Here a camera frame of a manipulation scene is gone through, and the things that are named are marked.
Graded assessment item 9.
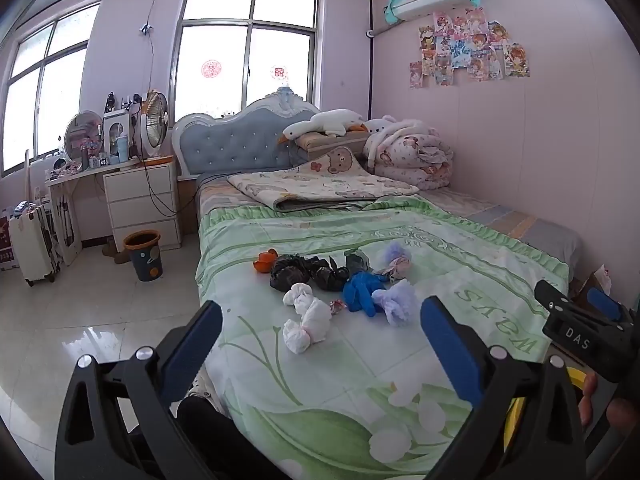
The white electric fan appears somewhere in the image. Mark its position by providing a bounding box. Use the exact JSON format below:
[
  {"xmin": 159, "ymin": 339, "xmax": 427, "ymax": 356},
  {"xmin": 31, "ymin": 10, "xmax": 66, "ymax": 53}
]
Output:
[{"xmin": 139, "ymin": 91, "xmax": 174, "ymax": 167}]

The round vanity mirror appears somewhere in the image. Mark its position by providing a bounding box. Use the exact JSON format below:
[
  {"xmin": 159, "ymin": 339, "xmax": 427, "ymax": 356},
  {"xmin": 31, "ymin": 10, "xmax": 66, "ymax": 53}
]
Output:
[{"xmin": 64, "ymin": 111, "xmax": 103, "ymax": 156}]

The pink floral quilt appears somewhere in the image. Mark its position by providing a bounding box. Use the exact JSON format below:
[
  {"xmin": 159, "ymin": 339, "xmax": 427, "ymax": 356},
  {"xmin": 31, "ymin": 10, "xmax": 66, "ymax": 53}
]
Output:
[{"xmin": 362, "ymin": 119, "xmax": 456, "ymax": 191}]

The white desk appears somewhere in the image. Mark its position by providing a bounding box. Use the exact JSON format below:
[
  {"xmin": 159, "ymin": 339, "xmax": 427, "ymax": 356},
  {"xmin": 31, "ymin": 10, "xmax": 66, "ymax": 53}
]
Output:
[{"xmin": 45, "ymin": 160, "xmax": 141, "ymax": 266}]

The blue tufted headboard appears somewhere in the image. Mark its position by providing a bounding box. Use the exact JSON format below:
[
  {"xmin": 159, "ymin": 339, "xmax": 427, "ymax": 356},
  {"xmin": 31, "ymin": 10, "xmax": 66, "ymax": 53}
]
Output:
[{"xmin": 171, "ymin": 86, "xmax": 323, "ymax": 178}]

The purple pink sock bundle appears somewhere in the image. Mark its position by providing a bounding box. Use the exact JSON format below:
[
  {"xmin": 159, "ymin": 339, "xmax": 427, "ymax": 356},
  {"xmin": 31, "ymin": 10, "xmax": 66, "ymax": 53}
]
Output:
[{"xmin": 374, "ymin": 257, "xmax": 413, "ymax": 282}]

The dark blue waste basket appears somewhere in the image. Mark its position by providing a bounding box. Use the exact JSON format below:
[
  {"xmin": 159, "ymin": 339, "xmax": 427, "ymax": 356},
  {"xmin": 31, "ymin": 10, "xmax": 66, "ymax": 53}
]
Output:
[{"xmin": 123, "ymin": 230, "xmax": 164, "ymax": 282}]

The wide side window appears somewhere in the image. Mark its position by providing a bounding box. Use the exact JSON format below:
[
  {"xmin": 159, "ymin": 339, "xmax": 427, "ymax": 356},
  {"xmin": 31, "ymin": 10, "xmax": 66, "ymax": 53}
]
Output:
[{"xmin": 0, "ymin": 2, "xmax": 101, "ymax": 176}]

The large four-pane window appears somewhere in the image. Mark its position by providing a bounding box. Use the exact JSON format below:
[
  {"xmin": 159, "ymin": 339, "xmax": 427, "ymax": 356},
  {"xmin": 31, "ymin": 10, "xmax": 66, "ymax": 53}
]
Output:
[{"xmin": 170, "ymin": 0, "xmax": 321, "ymax": 121}]

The white goose plush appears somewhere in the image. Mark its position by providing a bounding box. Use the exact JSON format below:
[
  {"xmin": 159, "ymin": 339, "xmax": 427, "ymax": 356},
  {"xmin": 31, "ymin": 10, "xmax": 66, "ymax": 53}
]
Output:
[{"xmin": 278, "ymin": 109, "xmax": 368, "ymax": 147}]

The tan pillow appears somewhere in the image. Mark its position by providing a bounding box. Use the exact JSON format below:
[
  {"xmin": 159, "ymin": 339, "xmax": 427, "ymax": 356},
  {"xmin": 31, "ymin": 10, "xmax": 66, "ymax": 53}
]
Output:
[{"xmin": 295, "ymin": 130, "xmax": 371, "ymax": 161}]

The grey sock bundle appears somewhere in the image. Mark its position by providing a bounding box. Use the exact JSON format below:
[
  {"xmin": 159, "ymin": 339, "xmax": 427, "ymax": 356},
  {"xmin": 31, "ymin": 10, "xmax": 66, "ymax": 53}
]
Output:
[{"xmin": 344, "ymin": 249, "xmax": 371, "ymax": 273}]

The white plastic bag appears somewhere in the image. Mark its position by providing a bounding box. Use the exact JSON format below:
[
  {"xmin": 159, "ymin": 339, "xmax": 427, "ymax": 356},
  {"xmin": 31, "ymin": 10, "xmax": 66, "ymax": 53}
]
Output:
[{"xmin": 282, "ymin": 282, "xmax": 332, "ymax": 356}]

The purple fluffy ball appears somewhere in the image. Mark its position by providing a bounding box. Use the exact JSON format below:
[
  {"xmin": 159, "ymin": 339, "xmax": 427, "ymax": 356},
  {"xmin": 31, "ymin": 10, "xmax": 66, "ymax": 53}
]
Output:
[{"xmin": 380, "ymin": 241, "xmax": 412, "ymax": 266}]

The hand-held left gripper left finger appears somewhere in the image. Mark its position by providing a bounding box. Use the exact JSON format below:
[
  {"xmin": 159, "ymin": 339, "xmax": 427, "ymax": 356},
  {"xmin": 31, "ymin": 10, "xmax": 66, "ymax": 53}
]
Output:
[{"xmin": 54, "ymin": 300, "xmax": 223, "ymax": 480}]

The white drawer cabinet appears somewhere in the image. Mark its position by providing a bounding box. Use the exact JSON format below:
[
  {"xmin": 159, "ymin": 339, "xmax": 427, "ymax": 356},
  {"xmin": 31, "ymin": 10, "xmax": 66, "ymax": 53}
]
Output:
[{"xmin": 103, "ymin": 161, "xmax": 182, "ymax": 253}]

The lavender sock bundle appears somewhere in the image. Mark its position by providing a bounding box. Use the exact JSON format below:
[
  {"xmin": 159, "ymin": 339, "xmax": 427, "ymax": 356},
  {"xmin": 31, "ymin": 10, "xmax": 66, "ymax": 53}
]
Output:
[{"xmin": 372, "ymin": 280, "xmax": 420, "ymax": 328}]

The blue sock bundle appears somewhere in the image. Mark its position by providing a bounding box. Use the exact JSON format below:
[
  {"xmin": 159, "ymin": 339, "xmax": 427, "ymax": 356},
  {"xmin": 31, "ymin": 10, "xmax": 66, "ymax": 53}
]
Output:
[{"xmin": 342, "ymin": 271, "xmax": 388, "ymax": 317}]

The black plastic bag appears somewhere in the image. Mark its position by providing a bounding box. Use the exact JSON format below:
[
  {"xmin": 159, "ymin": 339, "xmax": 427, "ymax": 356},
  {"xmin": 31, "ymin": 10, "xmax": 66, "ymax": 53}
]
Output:
[
  {"xmin": 310, "ymin": 256, "xmax": 351, "ymax": 292},
  {"xmin": 270, "ymin": 255, "xmax": 313, "ymax": 291}
]

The white suitcase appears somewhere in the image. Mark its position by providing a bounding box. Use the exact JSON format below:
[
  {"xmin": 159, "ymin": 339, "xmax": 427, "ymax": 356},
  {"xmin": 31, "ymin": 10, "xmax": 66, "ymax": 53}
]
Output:
[{"xmin": 7, "ymin": 201, "xmax": 63, "ymax": 287}]

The pile of desk cosmetics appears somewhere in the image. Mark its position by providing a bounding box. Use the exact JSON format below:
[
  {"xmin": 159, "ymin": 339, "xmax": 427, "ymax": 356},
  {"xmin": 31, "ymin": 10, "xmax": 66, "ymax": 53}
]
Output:
[{"xmin": 47, "ymin": 137, "xmax": 118, "ymax": 181}]

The white bunny plush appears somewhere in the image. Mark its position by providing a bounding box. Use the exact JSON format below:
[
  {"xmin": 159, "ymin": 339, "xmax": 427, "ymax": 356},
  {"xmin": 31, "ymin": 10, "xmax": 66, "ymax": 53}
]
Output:
[{"xmin": 364, "ymin": 115, "xmax": 426, "ymax": 137}]

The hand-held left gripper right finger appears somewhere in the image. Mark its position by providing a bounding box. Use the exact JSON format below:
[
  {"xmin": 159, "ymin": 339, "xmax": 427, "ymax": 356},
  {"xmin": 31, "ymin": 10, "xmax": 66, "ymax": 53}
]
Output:
[{"xmin": 420, "ymin": 296, "xmax": 588, "ymax": 480}]

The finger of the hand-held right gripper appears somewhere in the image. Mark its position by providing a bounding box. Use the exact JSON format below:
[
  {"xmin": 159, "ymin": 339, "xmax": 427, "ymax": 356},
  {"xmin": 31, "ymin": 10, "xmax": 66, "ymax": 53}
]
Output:
[
  {"xmin": 534, "ymin": 280, "xmax": 576, "ymax": 311},
  {"xmin": 587, "ymin": 287, "xmax": 633, "ymax": 326}
]

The person's right hand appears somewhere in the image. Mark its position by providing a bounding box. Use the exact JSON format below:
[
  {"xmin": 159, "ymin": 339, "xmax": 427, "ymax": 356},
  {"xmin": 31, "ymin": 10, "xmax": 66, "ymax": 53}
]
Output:
[{"xmin": 579, "ymin": 372, "xmax": 640, "ymax": 441}]

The black hanging wall cable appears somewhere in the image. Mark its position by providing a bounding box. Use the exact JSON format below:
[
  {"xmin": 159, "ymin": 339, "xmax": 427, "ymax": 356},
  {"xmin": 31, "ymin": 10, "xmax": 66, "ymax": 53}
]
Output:
[{"xmin": 139, "ymin": 0, "xmax": 162, "ymax": 93}]

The white cosmetics cabinet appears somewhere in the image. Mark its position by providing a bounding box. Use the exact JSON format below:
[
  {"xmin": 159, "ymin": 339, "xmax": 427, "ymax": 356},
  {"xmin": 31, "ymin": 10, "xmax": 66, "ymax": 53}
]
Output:
[{"xmin": 102, "ymin": 109, "xmax": 133, "ymax": 161}]

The beige bear print blanket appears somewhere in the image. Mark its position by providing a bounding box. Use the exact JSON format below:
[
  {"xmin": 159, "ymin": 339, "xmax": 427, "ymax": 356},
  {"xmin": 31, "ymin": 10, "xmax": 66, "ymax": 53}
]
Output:
[{"xmin": 227, "ymin": 147, "xmax": 421, "ymax": 212}]

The group of cartoon wall posters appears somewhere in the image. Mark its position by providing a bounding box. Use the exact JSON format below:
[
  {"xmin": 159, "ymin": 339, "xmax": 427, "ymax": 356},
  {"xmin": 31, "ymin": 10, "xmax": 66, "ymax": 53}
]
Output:
[{"xmin": 409, "ymin": 7, "xmax": 531, "ymax": 90}]

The striped bed sheet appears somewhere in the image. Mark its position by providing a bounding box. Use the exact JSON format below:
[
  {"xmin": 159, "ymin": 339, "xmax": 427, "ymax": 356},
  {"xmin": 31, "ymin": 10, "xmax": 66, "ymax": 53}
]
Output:
[{"xmin": 195, "ymin": 180, "xmax": 583, "ymax": 281}]

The yellow round bin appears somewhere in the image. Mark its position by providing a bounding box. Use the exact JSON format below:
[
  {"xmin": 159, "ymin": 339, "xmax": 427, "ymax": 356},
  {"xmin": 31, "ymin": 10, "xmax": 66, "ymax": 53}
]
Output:
[{"xmin": 502, "ymin": 366, "xmax": 586, "ymax": 453}]

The green floral blanket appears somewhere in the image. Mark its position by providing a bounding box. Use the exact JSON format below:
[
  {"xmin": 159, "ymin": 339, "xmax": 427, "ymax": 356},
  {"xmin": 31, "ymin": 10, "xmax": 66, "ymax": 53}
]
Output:
[{"xmin": 195, "ymin": 195, "xmax": 571, "ymax": 480}]

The open cardboard box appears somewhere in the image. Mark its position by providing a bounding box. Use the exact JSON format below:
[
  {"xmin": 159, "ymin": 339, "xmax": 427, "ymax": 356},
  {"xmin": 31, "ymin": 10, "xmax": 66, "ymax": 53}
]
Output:
[{"xmin": 570, "ymin": 265, "xmax": 613, "ymax": 311}]

